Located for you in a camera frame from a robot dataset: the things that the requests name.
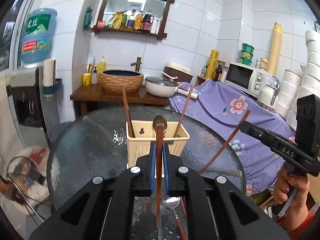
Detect steel spoon red handle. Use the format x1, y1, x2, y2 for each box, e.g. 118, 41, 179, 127
162, 193, 188, 240

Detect woven brown basin sink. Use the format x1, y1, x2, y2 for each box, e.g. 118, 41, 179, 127
99, 70, 144, 93

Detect white pan with lid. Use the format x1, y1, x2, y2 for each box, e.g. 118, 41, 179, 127
144, 76, 189, 98

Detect round glass table top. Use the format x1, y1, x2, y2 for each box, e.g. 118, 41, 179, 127
46, 104, 247, 240

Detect dark wooden counter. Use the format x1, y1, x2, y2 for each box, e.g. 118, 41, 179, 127
70, 85, 170, 118

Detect cream plastic utensil basket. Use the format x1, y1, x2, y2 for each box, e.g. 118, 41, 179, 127
126, 120, 190, 168

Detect yellow mug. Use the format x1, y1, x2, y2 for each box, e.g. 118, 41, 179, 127
82, 73, 92, 86

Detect yellow roll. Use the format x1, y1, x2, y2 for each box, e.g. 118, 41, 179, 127
206, 50, 219, 79

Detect wooden framed mirror shelf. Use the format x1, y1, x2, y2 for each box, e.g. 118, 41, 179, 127
92, 0, 175, 40

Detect blue water jug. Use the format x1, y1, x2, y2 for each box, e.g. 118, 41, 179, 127
21, 8, 57, 64

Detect yellow soap bottle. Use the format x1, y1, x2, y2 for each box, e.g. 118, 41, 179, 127
97, 56, 106, 74

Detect person's right hand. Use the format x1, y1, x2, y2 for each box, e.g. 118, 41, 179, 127
273, 163, 312, 233

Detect white water dispenser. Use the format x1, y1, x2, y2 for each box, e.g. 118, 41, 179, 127
10, 66, 51, 148

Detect green stacked bowls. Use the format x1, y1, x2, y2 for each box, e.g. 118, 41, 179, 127
239, 43, 254, 66

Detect stack of paper cups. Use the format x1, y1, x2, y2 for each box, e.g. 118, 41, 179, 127
266, 22, 283, 76

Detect white kettle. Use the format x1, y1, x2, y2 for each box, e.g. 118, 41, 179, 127
257, 76, 281, 111

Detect white microwave oven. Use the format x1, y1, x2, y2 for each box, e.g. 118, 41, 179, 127
224, 62, 275, 99

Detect wooden handled spoon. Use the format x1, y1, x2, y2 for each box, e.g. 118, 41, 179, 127
152, 115, 167, 229

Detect black cables and adapter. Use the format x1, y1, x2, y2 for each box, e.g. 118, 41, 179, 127
5, 155, 51, 227

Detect purple floral cloth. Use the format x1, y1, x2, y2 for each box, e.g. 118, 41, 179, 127
169, 79, 297, 197

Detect bronze faucet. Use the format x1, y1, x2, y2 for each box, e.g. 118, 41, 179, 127
131, 57, 142, 72

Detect brown rice cooker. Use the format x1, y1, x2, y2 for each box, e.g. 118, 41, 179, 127
163, 61, 193, 83

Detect white paper cup stack holder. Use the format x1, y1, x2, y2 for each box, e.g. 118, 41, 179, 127
42, 59, 62, 97

